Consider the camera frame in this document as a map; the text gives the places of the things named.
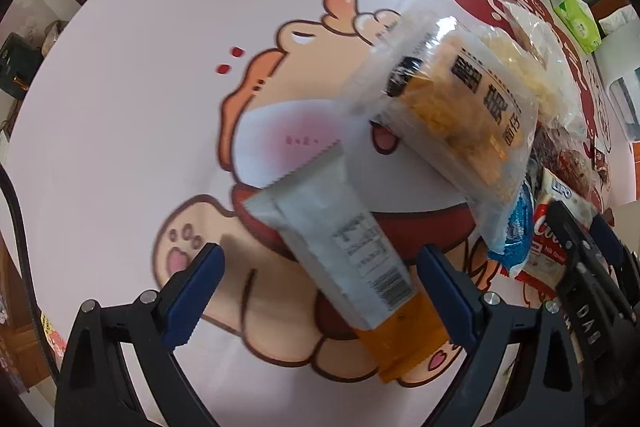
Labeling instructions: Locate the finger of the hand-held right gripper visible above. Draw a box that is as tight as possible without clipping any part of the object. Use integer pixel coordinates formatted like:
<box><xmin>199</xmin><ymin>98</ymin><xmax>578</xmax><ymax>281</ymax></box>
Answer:
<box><xmin>548</xmin><ymin>201</ymin><xmax>598</xmax><ymax>280</ymax></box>
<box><xmin>590</xmin><ymin>212</ymin><xmax>640</xmax><ymax>288</ymax></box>

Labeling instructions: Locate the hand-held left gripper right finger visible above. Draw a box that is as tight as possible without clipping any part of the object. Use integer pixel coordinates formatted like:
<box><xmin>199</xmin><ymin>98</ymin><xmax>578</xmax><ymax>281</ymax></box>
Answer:
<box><xmin>416</xmin><ymin>245</ymin><xmax>596</xmax><ymax>427</ymax></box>

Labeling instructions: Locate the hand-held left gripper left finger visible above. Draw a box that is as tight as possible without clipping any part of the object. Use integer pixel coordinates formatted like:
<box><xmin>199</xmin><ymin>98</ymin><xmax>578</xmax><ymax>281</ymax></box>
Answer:
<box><xmin>54</xmin><ymin>243</ymin><xmax>226</xmax><ymax>427</ymax></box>

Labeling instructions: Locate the red and white bread packet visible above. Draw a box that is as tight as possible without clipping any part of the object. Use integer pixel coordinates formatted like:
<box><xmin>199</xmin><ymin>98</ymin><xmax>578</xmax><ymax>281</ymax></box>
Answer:
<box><xmin>515</xmin><ymin>167</ymin><xmax>601</xmax><ymax>303</ymax></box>

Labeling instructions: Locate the blue snack packet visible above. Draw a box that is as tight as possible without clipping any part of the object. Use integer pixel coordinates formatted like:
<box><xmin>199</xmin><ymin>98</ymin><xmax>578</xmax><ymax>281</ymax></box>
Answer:
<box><xmin>487</xmin><ymin>179</ymin><xmax>538</xmax><ymax>278</ymax></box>

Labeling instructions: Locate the silver and orange snack packet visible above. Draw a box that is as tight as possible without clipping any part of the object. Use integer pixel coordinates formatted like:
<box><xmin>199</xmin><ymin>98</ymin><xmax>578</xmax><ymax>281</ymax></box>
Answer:
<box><xmin>243</xmin><ymin>142</ymin><xmax>448</xmax><ymax>384</ymax></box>

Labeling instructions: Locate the clear packet of yellow puffs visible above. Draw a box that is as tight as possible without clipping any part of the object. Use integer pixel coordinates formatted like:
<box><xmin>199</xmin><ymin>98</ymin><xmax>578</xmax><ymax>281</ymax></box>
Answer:
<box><xmin>340</xmin><ymin>13</ymin><xmax>541</xmax><ymax>253</ymax></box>

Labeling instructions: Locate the clear packet of pale puffs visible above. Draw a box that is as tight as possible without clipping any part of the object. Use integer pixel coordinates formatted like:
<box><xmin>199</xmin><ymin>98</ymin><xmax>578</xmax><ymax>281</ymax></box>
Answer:
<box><xmin>480</xmin><ymin>0</ymin><xmax>593</xmax><ymax>138</ymax></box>

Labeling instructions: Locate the white countertop cabinet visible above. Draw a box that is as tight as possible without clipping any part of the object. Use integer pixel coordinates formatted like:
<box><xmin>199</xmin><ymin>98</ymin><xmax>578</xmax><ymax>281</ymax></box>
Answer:
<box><xmin>597</xmin><ymin>4</ymin><xmax>640</xmax><ymax>142</ymax></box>

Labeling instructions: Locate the green tissue box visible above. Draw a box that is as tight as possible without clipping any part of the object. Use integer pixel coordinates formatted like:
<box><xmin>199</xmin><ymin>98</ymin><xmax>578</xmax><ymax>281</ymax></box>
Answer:
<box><xmin>549</xmin><ymin>0</ymin><xmax>603</xmax><ymax>54</ymax></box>

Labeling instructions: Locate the black crate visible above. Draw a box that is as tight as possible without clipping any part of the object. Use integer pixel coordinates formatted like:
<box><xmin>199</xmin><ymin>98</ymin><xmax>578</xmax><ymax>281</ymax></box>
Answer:
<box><xmin>0</xmin><ymin>32</ymin><xmax>43</xmax><ymax>100</ymax></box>

